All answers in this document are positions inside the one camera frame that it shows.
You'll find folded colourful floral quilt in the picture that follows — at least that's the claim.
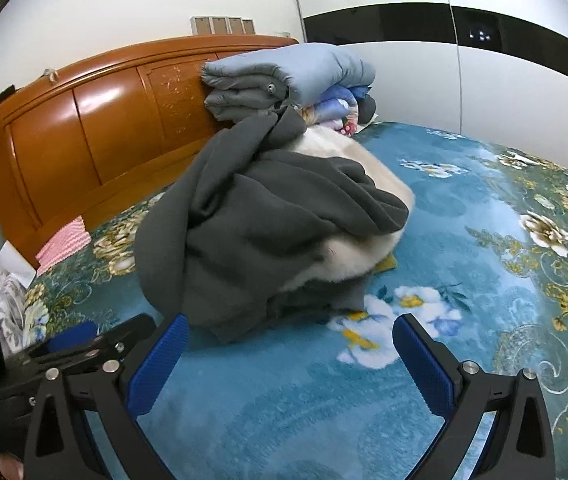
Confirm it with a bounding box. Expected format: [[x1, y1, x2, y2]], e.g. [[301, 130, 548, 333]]
[[296, 85, 370, 137]]

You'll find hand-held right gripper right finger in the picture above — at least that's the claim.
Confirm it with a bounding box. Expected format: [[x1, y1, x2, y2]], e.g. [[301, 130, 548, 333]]
[[392, 312, 558, 480]]

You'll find folded light blue quilt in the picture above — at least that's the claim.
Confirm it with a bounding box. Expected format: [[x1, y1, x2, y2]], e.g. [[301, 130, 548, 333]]
[[200, 42, 378, 123]]

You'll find wooden headboard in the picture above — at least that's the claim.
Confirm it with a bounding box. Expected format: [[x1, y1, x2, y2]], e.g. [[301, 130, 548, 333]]
[[0, 35, 300, 268]]

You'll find grey patterned cloth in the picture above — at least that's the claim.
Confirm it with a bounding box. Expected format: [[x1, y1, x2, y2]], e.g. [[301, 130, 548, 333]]
[[0, 272, 32, 356]]

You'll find cream fluffy garment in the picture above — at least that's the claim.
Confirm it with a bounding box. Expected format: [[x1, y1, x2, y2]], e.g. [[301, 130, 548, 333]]
[[276, 125, 417, 295]]

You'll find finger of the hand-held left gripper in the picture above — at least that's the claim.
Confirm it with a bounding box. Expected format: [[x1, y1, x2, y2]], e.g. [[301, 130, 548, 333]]
[[6, 314, 156, 377]]

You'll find dark grey sweatshirt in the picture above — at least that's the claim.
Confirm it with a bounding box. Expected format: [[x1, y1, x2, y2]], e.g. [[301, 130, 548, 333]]
[[134, 105, 411, 345]]

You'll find yellow cloth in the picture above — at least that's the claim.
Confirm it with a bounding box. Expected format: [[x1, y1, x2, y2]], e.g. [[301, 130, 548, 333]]
[[374, 252, 399, 276]]

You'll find white paper sheet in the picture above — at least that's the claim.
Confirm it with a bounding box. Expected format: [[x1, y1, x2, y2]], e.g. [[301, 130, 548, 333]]
[[0, 240, 37, 283]]

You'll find dark cloth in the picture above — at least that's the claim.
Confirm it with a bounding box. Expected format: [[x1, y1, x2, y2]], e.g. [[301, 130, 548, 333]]
[[358, 95, 378, 125]]

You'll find wall switch panel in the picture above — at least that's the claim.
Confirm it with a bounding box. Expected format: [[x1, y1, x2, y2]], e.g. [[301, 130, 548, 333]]
[[190, 15, 256, 37]]

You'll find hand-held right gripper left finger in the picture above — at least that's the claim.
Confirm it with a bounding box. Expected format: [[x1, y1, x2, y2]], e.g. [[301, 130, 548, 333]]
[[23, 313, 191, 480]]

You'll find pink striped cloth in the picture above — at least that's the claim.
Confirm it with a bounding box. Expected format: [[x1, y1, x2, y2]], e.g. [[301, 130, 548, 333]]
[[35, 215, 92, 271]]

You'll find white wardrobe with black stripe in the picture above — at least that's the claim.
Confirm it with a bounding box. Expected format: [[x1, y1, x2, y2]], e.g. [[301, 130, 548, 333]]
[[286, 0, 568, 181]]

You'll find person's left hand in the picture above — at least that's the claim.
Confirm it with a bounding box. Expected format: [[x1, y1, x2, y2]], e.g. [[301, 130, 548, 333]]
[[0, 452, 26, 480]]

